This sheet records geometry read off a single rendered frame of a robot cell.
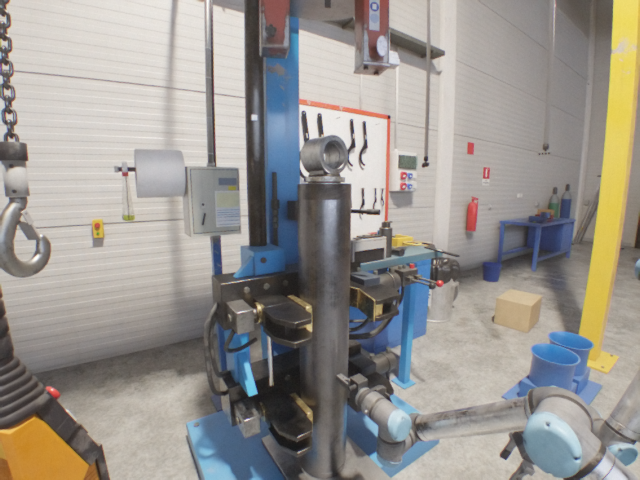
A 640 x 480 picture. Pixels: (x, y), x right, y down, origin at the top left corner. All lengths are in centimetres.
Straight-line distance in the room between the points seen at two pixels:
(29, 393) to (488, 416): 105
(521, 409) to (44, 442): 103
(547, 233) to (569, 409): 708
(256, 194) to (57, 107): 203
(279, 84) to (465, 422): 157
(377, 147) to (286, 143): 264
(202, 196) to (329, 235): 94
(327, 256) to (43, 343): 265
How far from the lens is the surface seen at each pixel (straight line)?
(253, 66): 154
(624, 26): 350
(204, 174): 188
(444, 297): 361
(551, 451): 89
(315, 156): 118
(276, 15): 132
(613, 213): 326
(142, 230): 303
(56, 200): 304
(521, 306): 377
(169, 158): 185
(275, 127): 159
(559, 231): 783
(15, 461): 59
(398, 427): 116
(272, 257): 139
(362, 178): 395
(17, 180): 63
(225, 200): 190
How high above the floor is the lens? 145
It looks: 9 degrees down
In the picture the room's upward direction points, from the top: straight up
